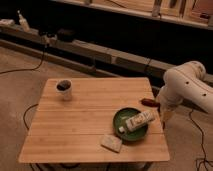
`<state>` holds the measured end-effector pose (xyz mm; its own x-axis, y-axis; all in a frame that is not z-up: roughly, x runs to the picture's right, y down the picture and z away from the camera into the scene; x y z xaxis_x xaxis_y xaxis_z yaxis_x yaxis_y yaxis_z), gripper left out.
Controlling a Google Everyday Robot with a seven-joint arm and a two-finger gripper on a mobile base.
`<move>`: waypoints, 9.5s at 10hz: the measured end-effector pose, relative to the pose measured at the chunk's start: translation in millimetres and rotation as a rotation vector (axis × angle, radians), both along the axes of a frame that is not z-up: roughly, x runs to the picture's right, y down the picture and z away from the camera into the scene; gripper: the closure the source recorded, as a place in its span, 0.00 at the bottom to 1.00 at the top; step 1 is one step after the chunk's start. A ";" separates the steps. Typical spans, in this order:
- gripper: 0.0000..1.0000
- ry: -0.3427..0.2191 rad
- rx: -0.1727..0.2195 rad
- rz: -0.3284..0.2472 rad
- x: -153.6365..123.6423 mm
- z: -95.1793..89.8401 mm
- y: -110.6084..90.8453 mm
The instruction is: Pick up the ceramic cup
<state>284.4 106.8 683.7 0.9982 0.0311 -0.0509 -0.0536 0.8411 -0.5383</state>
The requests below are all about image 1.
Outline white spray bottle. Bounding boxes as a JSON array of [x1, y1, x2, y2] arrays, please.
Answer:
[[17, 11, 30, 32]]

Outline beige sponge block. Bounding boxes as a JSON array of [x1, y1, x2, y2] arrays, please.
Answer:
[[100, 135, 122, 153]]

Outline black floor cable right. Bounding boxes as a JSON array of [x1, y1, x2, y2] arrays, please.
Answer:
[[188, 108, 213, 171]]

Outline black floor cable left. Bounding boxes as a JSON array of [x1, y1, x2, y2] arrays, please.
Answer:
[[0, 44, 47, 76]]

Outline black device on ledge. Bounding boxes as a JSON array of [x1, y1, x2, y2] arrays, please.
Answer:
[[57, 29, 75, 42]]

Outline black floor cable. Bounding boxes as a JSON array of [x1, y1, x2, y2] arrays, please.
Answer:
[[0, 44, 47, 76], [188, 108, 213, 171]]

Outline wooden table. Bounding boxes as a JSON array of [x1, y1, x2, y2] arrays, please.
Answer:
[[19, 77, 170, 163]]

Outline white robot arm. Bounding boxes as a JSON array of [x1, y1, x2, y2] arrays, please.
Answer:
[[156, 61, 213, 122]]

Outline dark red object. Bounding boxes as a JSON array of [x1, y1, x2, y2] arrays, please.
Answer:
[[141, 98, 160, 107]]

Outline green bowl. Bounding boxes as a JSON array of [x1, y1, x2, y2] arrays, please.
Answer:
[[113, 107, 148, 142]]

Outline white tube bottle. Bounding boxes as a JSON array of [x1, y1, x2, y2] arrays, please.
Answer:
[[118, 111, 155, 133]]

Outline white ceramic cup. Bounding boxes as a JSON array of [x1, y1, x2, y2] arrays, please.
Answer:
[[56, 80, 72, 101]]

